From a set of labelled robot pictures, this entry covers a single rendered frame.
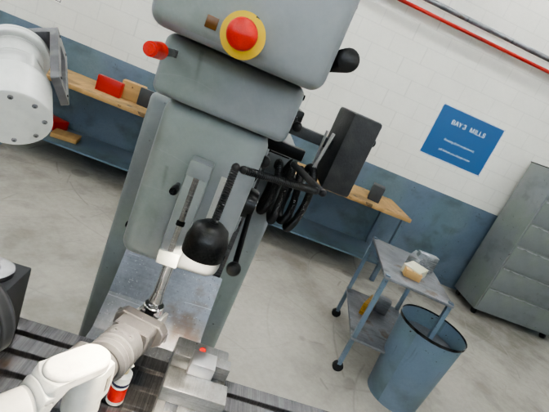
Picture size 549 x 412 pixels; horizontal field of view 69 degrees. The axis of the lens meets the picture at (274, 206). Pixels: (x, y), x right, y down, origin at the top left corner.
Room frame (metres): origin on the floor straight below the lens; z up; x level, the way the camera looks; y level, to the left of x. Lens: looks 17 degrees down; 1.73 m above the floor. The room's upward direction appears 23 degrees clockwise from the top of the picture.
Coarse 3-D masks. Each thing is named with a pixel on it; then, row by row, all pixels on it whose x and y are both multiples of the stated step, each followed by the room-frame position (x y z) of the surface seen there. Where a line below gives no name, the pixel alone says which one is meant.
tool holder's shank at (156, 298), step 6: (162, 270) 0.78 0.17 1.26; (168, 270) 0.78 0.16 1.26; (162, 276) 0.78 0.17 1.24; (168, 276) 0.78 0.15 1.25; (162, 282) 0.78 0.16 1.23; (156, 288) 0.78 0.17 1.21; (162, 288) 0.78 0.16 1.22; (156, 294) 0.78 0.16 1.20; (162, 294) 0.78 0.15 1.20; (150, 300) 0.78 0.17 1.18; (156, 300) 0.78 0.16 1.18; (162, 300) 0.79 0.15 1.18; (156, 306) 0.78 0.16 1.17
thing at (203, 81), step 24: (192, 48) 0.65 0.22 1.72; (168, 72) 0.65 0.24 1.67; (192, 72) 0.66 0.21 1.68; (216, 72) 0.66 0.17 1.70; (240, 72) 0.67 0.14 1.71; (264, 72) 0.68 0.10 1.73; (168, 96) 0.66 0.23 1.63; (192, 96) 0.66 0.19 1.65; (216, 96) 0.66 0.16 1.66; (240, 96) 0.67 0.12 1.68; (264, 96) 0.67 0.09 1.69; (288, 96) 0.68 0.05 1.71; (240, 120) 0.67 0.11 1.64; (264, 120) 0.68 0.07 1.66; (288, 120) 0.68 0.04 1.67
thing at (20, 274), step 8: (0, 264) 0.76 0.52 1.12; (8, 264) 0.77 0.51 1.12; (16, 264) 0.80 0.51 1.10; (0, 272) 0.74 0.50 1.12; (8, 272) 0.75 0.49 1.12; (16, 272) 0.77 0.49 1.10; (24, 272) 0.78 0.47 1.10; (0, 280) 0.72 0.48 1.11; (8, 280) 0.74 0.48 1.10; (16, 280) 0.75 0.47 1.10; (24, 280) 0.78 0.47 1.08; (8, 288) 0.72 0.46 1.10; (16, 288) 0.75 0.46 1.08; (24, 288) 0.79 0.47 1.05; (16, 296) 0.76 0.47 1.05; (24, 296) 0.80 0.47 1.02; (16, 304) 0.77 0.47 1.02; (16, 312) 0.78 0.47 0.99; (16, 320) 0.80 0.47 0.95; (16, 328) 0.81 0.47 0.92
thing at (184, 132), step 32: (160, 128) 0.69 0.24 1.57; (192, 128) 0.69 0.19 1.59; (224, 128) 0.70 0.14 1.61; (160, 160) 0.69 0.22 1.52; (224, 160) 0.70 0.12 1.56; (256, 160) 0.72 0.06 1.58; (160, 192) 0.69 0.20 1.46; (128, 224) 0.70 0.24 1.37; (160, 224) 0.69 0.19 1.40; (224, 224) 0.71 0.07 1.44
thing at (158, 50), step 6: (150, 42) 0.51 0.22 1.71; (156, 42) 0.53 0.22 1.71; (162, 42) 0.56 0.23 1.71; (144, 48) 0.51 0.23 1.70; (150, 48) 0.51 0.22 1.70; (156, 48) 0.52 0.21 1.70; (162, 48) 0.53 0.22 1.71; (168, 48) 0.60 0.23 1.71; (150, 54) 0.51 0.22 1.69; (156, 54) 0.52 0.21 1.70; (162, 54) 0.54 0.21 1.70; (168, 54) 0.60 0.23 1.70; (174, 54) 0.63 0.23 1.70
